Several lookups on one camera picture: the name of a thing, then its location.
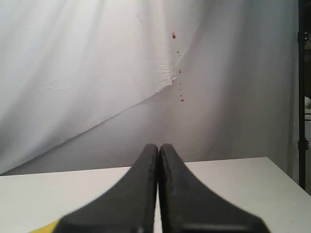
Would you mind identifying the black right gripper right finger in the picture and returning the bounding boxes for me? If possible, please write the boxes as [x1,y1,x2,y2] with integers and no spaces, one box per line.
[158,144,269,233]

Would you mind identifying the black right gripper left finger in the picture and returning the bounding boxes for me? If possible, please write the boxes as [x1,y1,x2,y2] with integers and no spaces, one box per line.
[55,144,158,233]

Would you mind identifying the yellow sponge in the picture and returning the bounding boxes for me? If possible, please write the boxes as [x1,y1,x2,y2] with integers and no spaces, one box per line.
[30,220,59,233]

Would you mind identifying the white backdrop cloth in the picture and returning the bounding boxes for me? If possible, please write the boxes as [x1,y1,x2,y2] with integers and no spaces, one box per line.
[0,0,298,175]

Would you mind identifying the black light stand pole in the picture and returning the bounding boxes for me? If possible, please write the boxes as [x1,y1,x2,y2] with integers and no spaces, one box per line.
[297,0,309,190]

